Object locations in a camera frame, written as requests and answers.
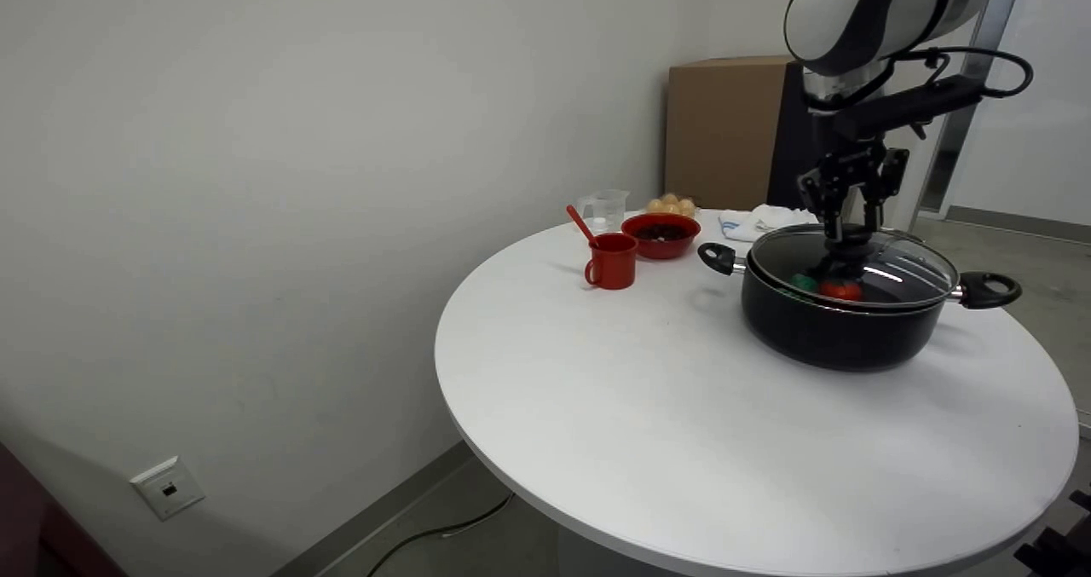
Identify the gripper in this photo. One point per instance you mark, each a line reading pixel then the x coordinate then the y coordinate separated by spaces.
pixel 844 149

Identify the glass pot lid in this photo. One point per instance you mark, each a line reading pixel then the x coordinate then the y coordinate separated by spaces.
pixel 903 270

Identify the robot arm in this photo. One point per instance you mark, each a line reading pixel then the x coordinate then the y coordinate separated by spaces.
pixel 852 14

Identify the red tomato toy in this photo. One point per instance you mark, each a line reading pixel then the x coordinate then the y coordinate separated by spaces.
pixel 840 290

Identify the green broccoli toy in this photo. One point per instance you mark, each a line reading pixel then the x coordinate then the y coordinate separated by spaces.
pixel 803 282

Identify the black cooking pot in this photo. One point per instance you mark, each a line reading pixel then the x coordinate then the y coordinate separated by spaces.
pixel 835 338

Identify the black panel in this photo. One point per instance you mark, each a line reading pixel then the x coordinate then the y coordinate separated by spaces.
pixel 791 142

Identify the white cloth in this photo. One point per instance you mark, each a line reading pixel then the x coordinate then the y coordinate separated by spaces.
pixel 763 219

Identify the cardboard box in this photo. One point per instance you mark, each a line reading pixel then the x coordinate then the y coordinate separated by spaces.
pixel 724 134

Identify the dark toy food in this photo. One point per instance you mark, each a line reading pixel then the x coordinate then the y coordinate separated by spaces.
pixel 661 232

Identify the red plastic bowl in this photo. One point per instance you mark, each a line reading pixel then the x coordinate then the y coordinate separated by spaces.
pixel 660 246

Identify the clear measuring cup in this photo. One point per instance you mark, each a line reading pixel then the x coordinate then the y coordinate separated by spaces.
pixel 607 209

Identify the red plastic cup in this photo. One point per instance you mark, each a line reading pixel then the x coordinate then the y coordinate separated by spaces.
pixel 614 263

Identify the red plastic spoon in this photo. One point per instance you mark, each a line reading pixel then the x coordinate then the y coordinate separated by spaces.
pixel 580 222

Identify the black stand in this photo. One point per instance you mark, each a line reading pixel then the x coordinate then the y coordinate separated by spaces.
pixel 1061 543

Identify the dark red furniture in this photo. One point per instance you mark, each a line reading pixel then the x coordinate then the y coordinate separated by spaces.
pixel 43 526

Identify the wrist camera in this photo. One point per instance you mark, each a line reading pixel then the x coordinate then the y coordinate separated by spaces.
pixel 912 106

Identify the metal door frame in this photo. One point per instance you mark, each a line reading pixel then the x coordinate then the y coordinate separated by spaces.
pixel 955 142

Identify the wall socket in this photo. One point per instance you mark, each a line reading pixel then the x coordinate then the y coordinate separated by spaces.
pixel 167 488

